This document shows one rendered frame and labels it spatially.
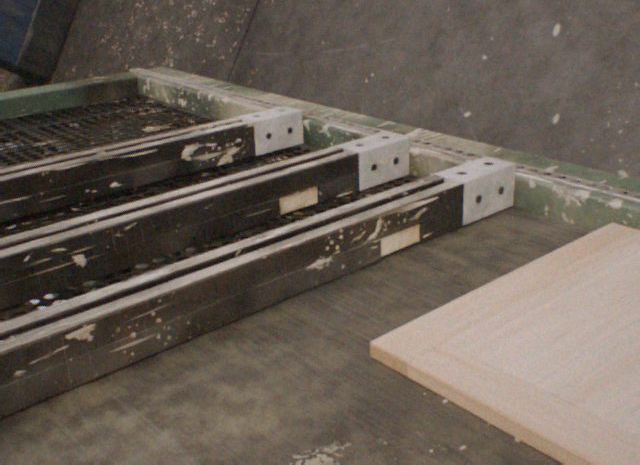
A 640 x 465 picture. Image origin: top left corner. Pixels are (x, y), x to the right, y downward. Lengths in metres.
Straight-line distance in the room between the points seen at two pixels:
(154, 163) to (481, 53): 1.44
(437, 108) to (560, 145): 0.48
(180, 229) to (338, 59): 1.97
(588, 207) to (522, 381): 0.47
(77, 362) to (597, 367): 0.53
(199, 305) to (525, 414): 0.38
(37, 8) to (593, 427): 4.43
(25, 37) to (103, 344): 4.09
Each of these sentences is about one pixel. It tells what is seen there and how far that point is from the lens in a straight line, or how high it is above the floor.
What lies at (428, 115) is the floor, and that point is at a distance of 2.63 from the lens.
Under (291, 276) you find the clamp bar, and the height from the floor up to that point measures 1.29.
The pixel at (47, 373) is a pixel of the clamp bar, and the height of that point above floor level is 1.55.
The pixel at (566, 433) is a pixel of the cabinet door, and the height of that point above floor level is 1.29.
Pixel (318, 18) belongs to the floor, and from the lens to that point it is 3.21.
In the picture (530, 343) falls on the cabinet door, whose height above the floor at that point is 1.19.
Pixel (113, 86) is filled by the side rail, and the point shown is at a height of 0.96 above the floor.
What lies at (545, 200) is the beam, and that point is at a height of 0.89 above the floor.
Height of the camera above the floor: 1.96
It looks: 45 degrees down
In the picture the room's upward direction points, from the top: 69 degrees counter-clockwise
